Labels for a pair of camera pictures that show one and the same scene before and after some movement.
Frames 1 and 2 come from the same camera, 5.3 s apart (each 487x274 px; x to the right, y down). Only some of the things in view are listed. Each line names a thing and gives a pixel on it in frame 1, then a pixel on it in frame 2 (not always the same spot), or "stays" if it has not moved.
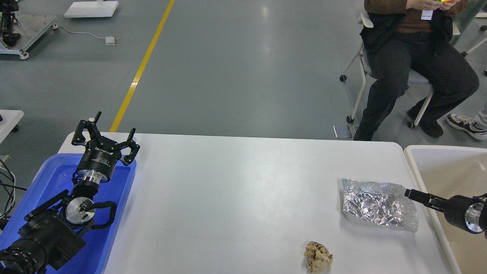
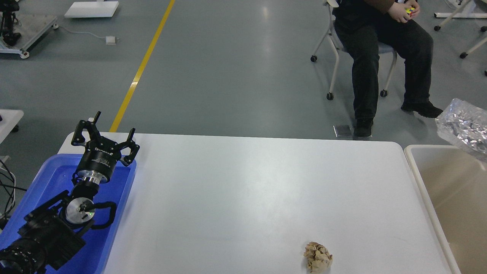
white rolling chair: (417, 78) -> (338, 46)
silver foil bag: (379, 204) -> (464, 123)
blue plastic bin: (94, 257) stays
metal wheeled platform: (32, 27) stays
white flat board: (91, 9) stays
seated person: (410, 42) -> (362, 26)
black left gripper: (101, 154) stays
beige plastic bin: (445, 171) stays
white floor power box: (110, 40) stays
